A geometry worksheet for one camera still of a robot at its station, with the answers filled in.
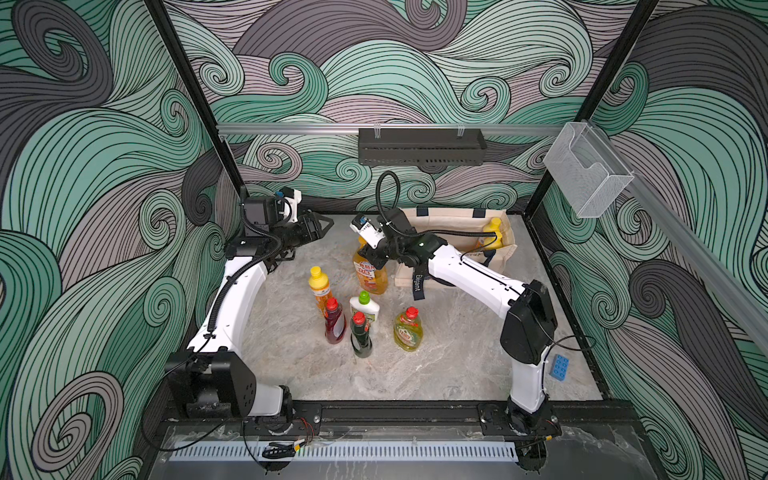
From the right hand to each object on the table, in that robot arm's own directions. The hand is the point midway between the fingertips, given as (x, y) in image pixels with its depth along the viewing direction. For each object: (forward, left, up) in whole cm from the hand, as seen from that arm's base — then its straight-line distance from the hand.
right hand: (361, 246), depth 83 cm
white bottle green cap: (-15, 0, -5) cm, 16 cm away
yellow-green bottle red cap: (-21, -13, -9) cm, 26 cm away
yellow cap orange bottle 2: (-11, +11, -1) cm, 16 cm away
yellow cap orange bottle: (+7, -40, 0) cm, 40 cm away
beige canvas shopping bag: (+10, -31, -4) cm, 33 cm away
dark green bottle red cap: (-24, 0, -10) cm, 26 cm away
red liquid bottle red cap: (-19, +7, -9) cm, 22 cm away
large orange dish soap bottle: (-5, -3, -10) cm, 11 cm away
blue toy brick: (-28, -54, -20) cm, 64 cm away
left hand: (+1, +9, +10) cm, 13 cm away
